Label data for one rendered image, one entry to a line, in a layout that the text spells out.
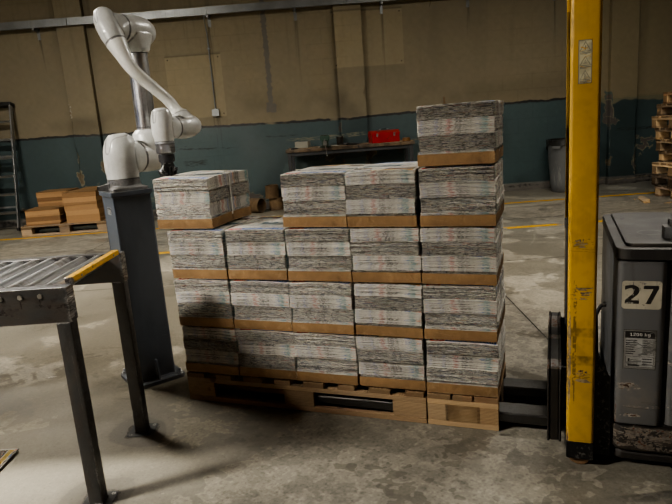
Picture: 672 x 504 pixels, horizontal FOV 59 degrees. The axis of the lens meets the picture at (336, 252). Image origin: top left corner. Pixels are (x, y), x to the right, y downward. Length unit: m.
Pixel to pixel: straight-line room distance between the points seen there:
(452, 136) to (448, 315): 0.70
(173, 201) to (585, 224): 1.71
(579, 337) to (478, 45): 7.63
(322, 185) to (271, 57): 6.94
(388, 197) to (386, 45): 7.04
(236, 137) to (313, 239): 6.92
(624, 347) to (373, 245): 0.97
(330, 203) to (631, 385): 1.28
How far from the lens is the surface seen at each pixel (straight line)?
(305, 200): 2.48
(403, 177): 2.33
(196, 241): 2.75
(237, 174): 2.90
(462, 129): 2.28
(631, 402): 2.35
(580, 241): 2.11
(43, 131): 10.21
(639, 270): 2.18
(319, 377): 2.68
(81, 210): 8.93
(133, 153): 3.12
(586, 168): 2.07
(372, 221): 2.38
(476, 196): 2.29
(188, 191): 2.74
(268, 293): 2.63
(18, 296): 2.20
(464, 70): 9.44
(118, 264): 2.59
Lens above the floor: 1.26
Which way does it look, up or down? 12 degrees down
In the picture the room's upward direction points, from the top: 4 degrees counter-clockwise
